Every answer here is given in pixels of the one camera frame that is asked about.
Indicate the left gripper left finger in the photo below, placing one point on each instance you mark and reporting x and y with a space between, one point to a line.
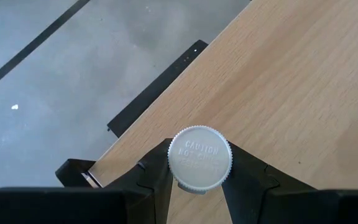
149 174

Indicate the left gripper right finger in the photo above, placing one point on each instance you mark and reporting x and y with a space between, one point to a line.
247 186

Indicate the wooden shelf black metal legs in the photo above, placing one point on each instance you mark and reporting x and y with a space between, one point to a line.
275 77

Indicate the white paper scrap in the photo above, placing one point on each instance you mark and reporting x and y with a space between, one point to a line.
15 106

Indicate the black aluminium table frame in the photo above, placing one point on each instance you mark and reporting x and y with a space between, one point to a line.
154 90

